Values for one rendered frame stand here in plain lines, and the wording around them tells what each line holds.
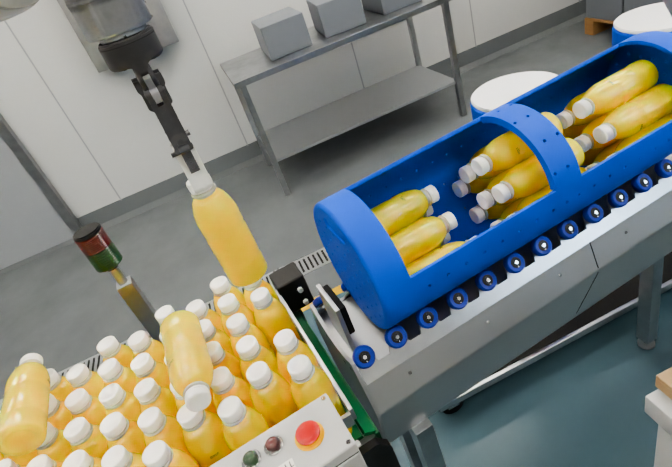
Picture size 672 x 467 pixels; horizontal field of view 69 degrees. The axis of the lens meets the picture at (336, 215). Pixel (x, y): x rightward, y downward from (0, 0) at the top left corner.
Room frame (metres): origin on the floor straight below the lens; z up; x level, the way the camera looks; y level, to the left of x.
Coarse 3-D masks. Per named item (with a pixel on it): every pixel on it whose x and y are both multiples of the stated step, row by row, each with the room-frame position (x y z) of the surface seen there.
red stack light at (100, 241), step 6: (102, 228) 1.00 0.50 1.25; (96, 234) 0.98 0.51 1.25; (102, 234) 0.99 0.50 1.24; (90, 240) 0.97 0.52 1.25; (96, 240) 0.97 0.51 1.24; (102, 240) 0.98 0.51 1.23; (108, 240) 0.99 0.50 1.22; (78, 246) 0.98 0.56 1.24; (84, 246) 0.97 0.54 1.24; (90, 246) 0.97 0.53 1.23; (96, 246) 0.97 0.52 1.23; (102, 246) 0.98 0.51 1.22; (84, 252) 0.97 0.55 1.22; (90, 252) 0.97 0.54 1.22; (96, 252) 0.97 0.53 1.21
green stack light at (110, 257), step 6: (108, 246) 0.99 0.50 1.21; (114, 246) 1.00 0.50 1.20; (102, 252) 0.97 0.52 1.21; (108, 252) 0.98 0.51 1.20; (114, 252) 0.99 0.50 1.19; (90, 258) 0.97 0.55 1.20; (96, 258) 0.97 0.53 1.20; (102, 258) 0.97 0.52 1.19; (108, 258) 0.97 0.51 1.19; (114, 258) 0.98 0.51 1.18; (120, 258) 0.99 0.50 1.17; (96, 264) 0.97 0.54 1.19; (102, 264) 0.97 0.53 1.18; (108, 264) 0.97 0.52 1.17; (114, 264) 0.98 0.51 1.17; (96, 270) 0.98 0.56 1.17; (102, 270) 0.97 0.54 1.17; (108, 270) 0.97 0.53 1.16
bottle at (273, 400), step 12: (264, 384) 0.56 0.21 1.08; (276, 384) 0.57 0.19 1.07; (288, 384) 0.58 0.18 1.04; (252, 396) 0.57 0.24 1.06; (264, 396) 0.55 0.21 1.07; (276, 396) 0.55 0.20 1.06; (288, 396) 0.56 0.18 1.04; (264, 408) 0.55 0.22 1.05; (276, 408) 0.55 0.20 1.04; (288, 408) 0.55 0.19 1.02; (276, 420) 0.54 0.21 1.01
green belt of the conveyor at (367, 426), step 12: (300, 312) 0.93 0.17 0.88; (300, 324) 0.87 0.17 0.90; (300, 336) 0.83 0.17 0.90; (312, 336) 0.82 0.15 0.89; (324, 348) 0.79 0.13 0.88; (324, 360) 0.74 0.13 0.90; (336, 372) 0.70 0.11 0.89; (348, 396) 0.63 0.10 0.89; (360, 408) 0.60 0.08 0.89; (360, 420) 0.57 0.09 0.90; (360, 432) 0.55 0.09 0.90; (372, 432) 0.54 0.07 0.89
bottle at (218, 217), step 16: (208, 192) 0.69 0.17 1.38; (224, 192) 0.71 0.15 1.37; (192, 208) 0.70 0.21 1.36; (208, 208) 0.68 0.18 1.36; (224, 208) 0.68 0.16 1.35; (208, 224) 0.67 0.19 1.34; (224, 224) 0.67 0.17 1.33; (240, 224) 0.69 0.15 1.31; (208, 240) 0.69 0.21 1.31; (224, 240) 0.67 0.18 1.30; (240, 240) 0.68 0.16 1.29; (224, 256) 0.67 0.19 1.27; (240, 256) 0.67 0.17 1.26; (256, 256) 0.69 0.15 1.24; (240, 272) 0.67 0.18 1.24; (256, 272) 0.68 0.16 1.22
